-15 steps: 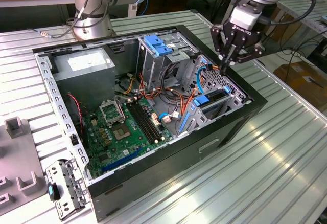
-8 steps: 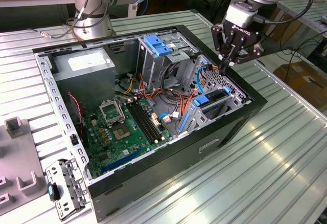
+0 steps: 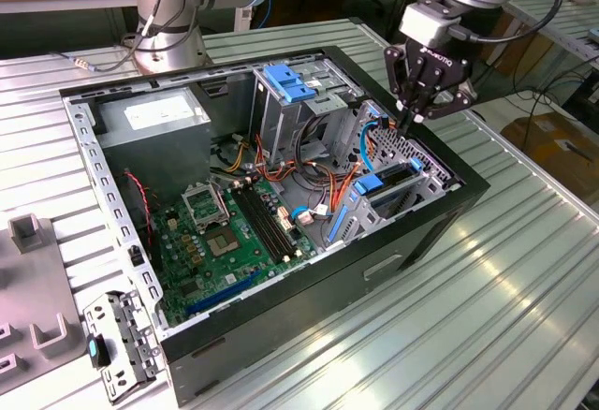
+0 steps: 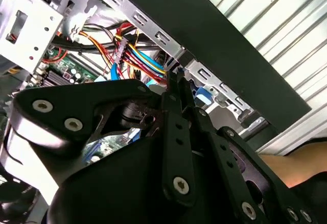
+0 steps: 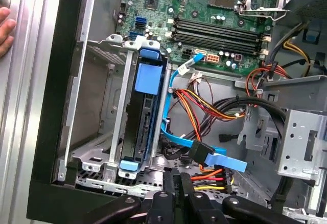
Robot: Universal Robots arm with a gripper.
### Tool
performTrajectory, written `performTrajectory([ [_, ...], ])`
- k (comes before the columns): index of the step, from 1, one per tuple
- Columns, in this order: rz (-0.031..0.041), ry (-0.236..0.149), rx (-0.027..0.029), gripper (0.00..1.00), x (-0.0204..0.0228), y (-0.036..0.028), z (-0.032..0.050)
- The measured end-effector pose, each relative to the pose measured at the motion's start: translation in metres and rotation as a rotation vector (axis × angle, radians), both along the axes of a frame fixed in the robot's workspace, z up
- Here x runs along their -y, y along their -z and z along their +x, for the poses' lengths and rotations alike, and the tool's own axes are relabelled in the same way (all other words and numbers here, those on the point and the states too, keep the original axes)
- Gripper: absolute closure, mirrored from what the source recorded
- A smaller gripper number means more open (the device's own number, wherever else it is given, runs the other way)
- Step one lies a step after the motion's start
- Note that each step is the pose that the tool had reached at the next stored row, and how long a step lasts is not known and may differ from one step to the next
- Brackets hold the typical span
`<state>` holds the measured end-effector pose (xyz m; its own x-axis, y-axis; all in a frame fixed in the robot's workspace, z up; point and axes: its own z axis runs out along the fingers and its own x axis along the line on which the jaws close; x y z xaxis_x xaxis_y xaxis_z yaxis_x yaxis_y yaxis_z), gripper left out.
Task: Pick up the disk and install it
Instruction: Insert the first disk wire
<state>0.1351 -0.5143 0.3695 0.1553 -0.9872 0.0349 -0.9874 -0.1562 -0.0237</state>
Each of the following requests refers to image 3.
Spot grey metal disk bay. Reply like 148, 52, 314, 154
322, 98, 464, 250

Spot blue plastic drive latch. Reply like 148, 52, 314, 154
263, 64, 317, 105

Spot black RAM slot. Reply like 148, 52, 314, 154
242, 176, 303, 257
231, 183, 289, 265

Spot black open PC case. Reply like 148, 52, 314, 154
58, 44, 491, 409

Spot grey parts rack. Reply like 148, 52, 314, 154
0, 212, 90, 386

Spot black latch with blue button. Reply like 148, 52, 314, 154
86, 332, 113, 369

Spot grey optical drive cage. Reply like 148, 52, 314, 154
250, 58, 364, 168

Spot hinged metal card bracket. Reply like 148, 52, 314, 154
81, 287, 166, 405

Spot metal socket cover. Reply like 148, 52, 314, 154
181, 180, 231, 234

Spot brown cardboard floor box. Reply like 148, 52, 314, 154
500, 112, 599, 200

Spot black cable with silver connector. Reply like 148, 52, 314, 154
53, 0, 207, 73

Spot hard disk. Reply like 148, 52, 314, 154
326, 156, 425, 246

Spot metal slat side table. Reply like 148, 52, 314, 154
503, 0, 599, 95

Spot red black fan wire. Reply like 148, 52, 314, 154
124, 169, 155, 261

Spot grey Dell power supply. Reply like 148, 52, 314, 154
93, 86, 212, 205

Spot red orange wire bundle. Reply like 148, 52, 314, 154
252, 133, 300, 182

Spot blue expansion slot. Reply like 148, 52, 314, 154
185, 269, 263, 317

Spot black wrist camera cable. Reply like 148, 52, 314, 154
446, 0, 565, 47

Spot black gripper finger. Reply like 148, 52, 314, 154
405, 68, 480, 138
383, 46, 431, 138

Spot orange yellow black wire bundle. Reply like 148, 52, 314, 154
299, 156, 364, 217

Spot CPU socket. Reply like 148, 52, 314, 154
203, 225, 244, 259

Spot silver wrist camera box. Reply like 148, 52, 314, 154
399, 1, 464, 50

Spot blue disk data wire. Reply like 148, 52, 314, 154
358, 117, 399, 173

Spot green motherboard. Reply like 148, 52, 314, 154
149, 178, 319, 329

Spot yellow black power wires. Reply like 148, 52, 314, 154
224, 136, 249, 173

